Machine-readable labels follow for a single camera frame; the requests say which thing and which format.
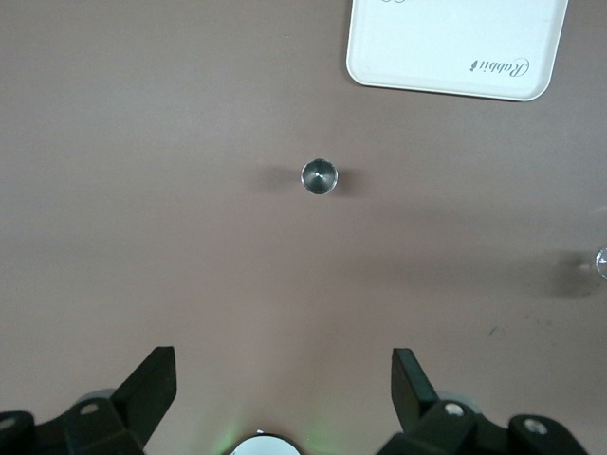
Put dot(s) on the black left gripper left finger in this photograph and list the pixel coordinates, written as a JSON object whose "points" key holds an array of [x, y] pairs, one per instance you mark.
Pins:
{"points": [[137, 398]]}

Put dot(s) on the brown table cover sheet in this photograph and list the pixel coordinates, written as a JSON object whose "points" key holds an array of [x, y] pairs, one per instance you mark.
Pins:
{"points": [[189, 189]]}

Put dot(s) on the white rabbit print tray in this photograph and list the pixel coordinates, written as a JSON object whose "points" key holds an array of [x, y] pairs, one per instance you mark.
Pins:
{"points": [[450, 47]]}

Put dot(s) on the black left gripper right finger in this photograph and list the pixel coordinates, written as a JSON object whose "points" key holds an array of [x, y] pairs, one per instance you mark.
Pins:
{"points": [[412, 393]]}

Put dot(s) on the clear stemmed wine glass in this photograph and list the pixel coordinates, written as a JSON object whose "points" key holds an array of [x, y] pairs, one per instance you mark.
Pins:
{"points": [[603, 260]]}

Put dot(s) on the small clear shot glass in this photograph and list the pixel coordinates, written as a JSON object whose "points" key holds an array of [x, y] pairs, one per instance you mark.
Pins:
{"points": [[319, 176]]}

